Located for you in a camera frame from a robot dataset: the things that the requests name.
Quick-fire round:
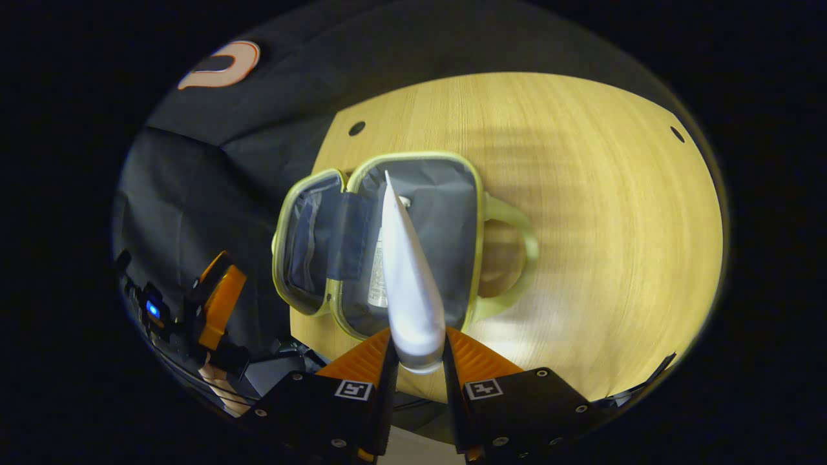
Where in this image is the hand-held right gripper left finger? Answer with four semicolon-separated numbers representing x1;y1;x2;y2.
254;327;399;464

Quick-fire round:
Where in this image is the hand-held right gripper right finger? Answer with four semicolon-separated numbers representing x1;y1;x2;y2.
442;326;608;462

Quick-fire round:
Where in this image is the white cosmetic tube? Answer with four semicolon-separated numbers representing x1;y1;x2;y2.
381;170;448;375

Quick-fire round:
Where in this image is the small white labelled bottle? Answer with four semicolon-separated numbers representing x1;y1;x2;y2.
367;196;412;309

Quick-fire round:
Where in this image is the pale yellow suitcase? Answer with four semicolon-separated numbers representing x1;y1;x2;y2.
271;150;540;343

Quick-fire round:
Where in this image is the black backdrop cloth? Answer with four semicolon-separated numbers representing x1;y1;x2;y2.
111;0;679;362

